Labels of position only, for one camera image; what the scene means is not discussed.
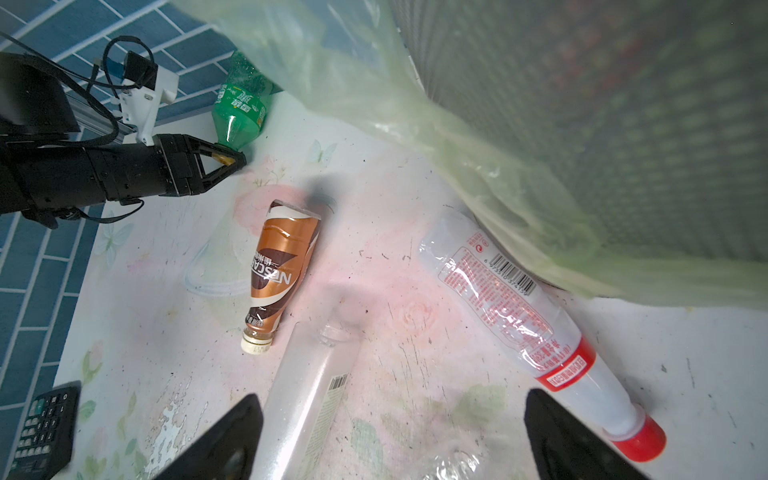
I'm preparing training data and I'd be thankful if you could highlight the pink label red cap bottle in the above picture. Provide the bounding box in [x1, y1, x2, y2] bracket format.
[419, 212, 667, 463]

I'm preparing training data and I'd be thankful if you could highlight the grey mesh waste bin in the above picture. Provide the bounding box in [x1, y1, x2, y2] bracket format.
[391, 1, 767, 263]

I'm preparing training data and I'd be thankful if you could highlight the brown coffee bottle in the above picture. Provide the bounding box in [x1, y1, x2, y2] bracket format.
[241, 200, 321, 355]

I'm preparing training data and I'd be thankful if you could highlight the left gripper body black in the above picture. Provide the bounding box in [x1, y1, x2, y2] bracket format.
[83, 134, 178, 201]

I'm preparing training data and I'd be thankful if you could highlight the frosted clear bottle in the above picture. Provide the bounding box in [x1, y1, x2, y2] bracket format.
[250, 322, 361, 479]

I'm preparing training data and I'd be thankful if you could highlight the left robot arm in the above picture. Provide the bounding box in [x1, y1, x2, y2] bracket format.
[1, 53, 246, 229]

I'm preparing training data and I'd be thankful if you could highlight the clear crushed water bottle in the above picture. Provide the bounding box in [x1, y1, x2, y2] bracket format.
[408, 447, 493, 480]

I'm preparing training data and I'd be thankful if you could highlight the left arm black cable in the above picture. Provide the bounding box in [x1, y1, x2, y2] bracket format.
[0, 29, 157, 224]

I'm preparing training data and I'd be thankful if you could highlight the green Sprite bottle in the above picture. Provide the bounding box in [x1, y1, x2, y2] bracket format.
[212, 50, 283, 151]

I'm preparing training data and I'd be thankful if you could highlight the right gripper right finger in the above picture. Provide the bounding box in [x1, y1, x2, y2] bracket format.
[524, 388, 651, 479]

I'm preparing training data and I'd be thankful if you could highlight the green plastic bin liner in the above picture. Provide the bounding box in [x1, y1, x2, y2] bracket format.
[179, 1, 767, 309]

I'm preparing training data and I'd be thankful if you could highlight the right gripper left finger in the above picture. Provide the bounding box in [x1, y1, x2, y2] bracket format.
[155, 393, 264, 480]

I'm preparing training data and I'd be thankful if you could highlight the black calculator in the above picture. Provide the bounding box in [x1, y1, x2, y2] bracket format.
[6, 381, 81, 480]

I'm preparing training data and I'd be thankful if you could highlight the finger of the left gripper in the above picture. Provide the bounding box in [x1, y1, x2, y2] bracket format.
[173, 154, 246, 197]
[157, 134, 240, 159]

